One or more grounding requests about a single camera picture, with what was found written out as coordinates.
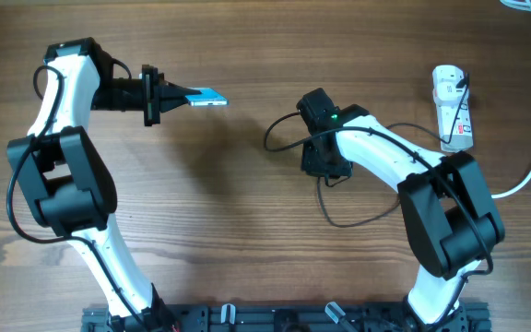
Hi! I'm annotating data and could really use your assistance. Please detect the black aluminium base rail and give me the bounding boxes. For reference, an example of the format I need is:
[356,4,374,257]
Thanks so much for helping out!
[80,302,492,332]

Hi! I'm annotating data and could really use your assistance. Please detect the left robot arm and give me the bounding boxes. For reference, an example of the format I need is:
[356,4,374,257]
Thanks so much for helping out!
[6,37,197,331]

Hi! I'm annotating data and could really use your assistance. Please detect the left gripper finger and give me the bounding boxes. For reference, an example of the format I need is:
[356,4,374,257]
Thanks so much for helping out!
[159,81,201,98]
[159,96,188,113]

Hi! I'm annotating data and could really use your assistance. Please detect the black USB charging cable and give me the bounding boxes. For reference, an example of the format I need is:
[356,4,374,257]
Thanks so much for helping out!
[315,73,471,229]

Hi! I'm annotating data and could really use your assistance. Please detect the white power strip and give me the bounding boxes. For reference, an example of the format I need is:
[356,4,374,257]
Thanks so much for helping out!
[434,71,474,152]

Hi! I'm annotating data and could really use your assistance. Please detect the white charger plug adapter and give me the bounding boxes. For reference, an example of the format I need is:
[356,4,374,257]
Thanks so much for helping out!
[432,65,467,106]

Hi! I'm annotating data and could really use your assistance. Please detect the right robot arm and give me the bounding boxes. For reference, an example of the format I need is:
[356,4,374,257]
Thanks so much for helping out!
[296,89,505,331]

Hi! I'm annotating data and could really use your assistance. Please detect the smartphone with blue screen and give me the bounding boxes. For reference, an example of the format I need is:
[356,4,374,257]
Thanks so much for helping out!
[186,88,229,107]

